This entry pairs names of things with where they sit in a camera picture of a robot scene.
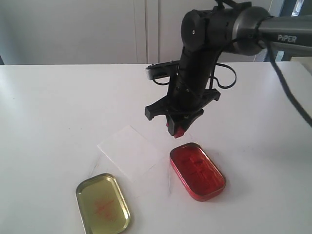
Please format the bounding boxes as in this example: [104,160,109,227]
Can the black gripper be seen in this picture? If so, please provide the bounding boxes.
[145,48,219,138]

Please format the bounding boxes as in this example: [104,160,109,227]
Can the red stamp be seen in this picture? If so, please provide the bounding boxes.
[166,122,185,138]

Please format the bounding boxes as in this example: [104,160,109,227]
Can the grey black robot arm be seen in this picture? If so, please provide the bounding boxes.
[145,0,312,138]

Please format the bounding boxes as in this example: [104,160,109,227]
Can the red ink pad tin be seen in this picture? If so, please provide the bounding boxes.
[170,142,226,201]

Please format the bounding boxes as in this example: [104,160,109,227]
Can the white paper sheet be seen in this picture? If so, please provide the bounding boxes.
[98,126,161,182]

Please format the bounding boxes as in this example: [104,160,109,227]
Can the gold tin lid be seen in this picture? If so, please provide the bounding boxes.
[76,173,131,234]

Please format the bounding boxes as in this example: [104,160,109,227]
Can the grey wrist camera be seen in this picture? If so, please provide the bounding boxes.
[145,60,179,80]

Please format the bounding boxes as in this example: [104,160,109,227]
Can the black cable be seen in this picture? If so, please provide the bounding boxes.
[264,41,312,127]

